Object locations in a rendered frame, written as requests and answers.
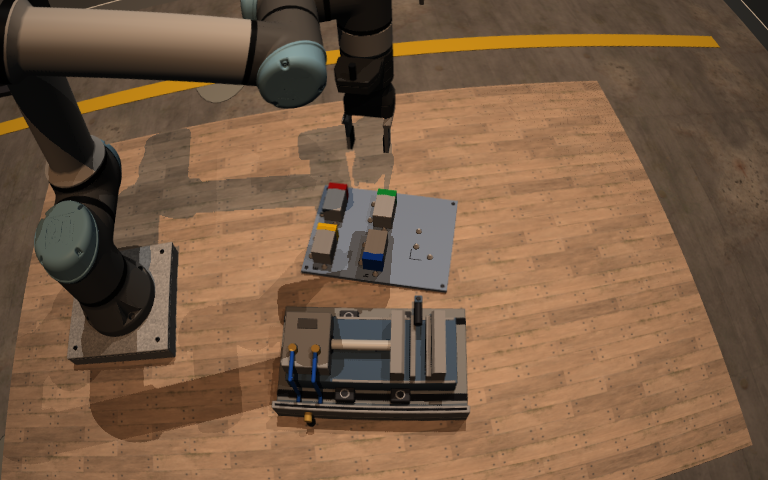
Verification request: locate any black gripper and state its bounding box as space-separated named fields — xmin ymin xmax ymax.
xmin=334 ymin=22 xmax=395 ymax=153

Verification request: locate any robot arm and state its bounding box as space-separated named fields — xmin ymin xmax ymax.
xmin=0 ymin=0 xmax=392 ymax=337

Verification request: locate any tan flat bar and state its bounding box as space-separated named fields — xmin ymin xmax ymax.
xmin=410 ymin=315 xmax=416 ymax=380

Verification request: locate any grey flat bar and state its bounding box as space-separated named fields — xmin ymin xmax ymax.
xmin=425 ymin=315 xmax=431 ymax=380

